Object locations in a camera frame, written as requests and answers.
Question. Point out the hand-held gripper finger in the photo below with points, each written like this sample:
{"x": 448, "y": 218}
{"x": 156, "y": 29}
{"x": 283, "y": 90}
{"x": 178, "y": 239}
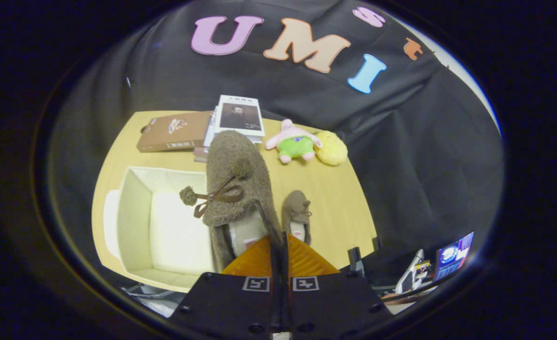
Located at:
{"x": 286, "y": 293}
{"x": 275, "y": 293}

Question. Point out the brown fuzzy slipper shoe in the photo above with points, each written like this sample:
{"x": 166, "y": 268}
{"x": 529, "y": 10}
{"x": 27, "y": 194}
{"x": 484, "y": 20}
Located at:
{"x": 296, "y": 205}
{"x": 235, "y": 160}

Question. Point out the white fabric storage box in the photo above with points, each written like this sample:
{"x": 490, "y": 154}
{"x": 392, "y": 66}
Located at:
{"x": 174, "y": 226}

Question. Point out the black upright block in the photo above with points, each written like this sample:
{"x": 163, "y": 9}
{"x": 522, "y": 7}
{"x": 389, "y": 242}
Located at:
{"x": 376, "y": 243}
{"x": 355, "y": 260}

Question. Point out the pink and green plush toy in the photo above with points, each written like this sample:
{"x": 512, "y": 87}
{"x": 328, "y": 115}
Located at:
{"x": 295, "y": 144}

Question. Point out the yellow plush toy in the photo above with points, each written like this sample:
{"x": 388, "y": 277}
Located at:
{"x": 332, "y": 148}

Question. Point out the pale brown edged book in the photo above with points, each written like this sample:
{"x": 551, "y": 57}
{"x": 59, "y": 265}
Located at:
{"x": 201, "y": 154}

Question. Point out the laptop screen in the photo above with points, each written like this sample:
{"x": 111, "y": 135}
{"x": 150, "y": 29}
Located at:
{"x": 454, "y": 255}

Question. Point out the brown cover book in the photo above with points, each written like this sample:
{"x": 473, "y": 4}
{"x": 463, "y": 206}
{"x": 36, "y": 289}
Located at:
{"x": 174, "y": 132}

